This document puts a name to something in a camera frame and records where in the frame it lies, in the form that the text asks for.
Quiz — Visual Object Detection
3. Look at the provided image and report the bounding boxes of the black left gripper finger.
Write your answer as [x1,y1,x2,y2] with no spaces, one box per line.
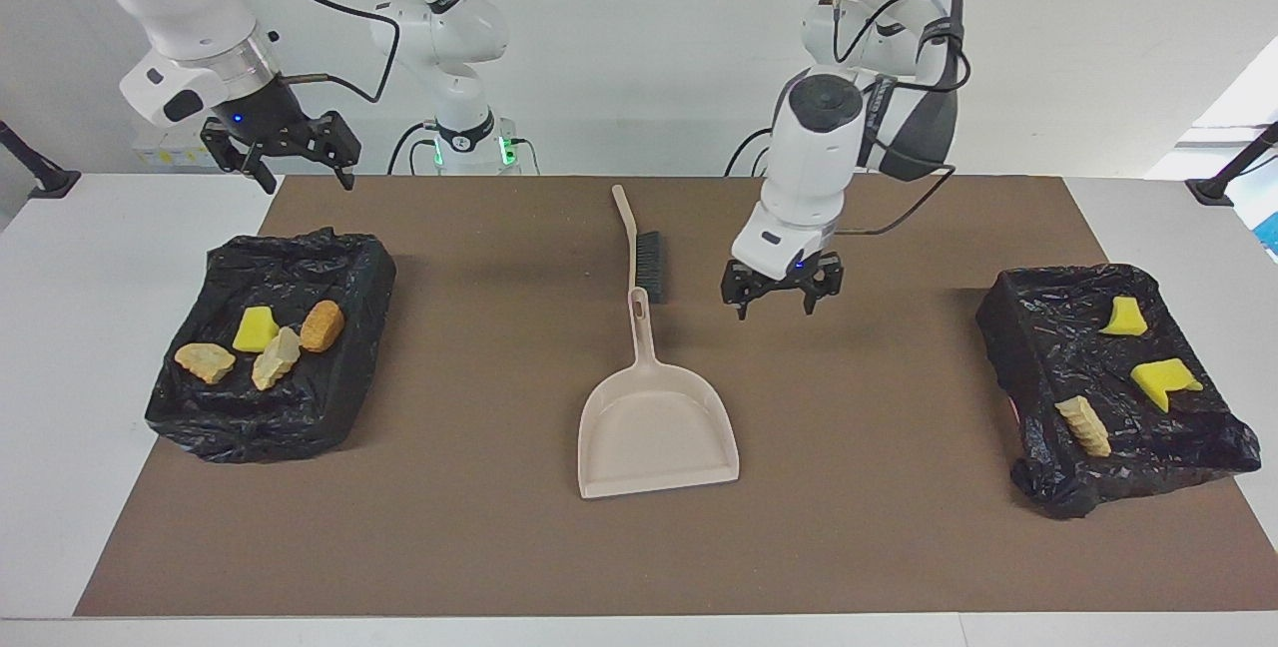
[799,253,846,317]
[721,261,770,321]

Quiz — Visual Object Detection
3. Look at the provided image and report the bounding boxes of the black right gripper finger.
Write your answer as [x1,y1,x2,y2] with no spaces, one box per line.
[201,123,279,195]
[305,111,362,192]

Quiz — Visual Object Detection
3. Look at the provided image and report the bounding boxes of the beige hand brush black bristles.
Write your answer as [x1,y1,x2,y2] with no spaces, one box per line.
[611,185,664,306]

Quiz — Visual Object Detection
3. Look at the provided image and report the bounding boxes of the beige plastic dustpan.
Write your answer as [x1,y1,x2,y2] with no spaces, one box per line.
[577,288,741,500]

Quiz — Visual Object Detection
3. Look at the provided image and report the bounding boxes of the yellow sponge chunk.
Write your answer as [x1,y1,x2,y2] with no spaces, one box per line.
[233,306,281,353]

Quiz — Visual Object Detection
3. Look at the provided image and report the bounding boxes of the brown round bread roll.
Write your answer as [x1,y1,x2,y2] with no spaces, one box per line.
[300,300,345,353]

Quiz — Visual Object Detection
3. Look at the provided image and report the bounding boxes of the pale cream bread piece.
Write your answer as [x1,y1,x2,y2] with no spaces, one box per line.
[252,325,302,391]

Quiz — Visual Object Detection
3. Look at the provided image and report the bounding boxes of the tan bread piece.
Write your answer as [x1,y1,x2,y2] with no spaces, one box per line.
[174,342,238,385]

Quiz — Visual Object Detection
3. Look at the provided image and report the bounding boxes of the large pale bread chunk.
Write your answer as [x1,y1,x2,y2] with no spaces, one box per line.
[1055,395,1112,458]

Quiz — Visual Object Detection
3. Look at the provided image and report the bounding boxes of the curved yellow sponge piece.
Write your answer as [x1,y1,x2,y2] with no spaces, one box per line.
[1100,296,1149,336]

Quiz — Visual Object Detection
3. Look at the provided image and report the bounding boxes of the notched yellow sponge piece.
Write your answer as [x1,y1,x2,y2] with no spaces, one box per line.
[1130,358,1205,413]

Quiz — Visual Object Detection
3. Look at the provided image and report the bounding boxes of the black bag lined bin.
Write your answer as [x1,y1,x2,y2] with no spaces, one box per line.
[975,263,1263,520]
[145,227,397,464]

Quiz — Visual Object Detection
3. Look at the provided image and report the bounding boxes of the white cardboard boxes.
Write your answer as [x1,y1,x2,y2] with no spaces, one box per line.
[132,128,226,169]

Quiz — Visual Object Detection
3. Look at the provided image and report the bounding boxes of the black clamp stand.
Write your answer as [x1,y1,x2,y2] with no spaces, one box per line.
[0,120,82,200]
[1185,121,1278,207]

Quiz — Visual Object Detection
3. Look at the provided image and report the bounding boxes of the brown table mat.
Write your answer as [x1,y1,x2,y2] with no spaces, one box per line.
[74,175,1278,618]

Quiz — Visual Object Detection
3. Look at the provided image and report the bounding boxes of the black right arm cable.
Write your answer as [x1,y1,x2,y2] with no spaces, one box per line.
[255,0,402,105]

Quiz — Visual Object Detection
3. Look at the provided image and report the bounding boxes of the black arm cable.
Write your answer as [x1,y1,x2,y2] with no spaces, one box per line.
[829,0,971,235]
[255,0,402,105]

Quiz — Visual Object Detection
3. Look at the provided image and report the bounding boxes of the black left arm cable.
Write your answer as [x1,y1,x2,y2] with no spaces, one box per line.
[829,0,971,235]

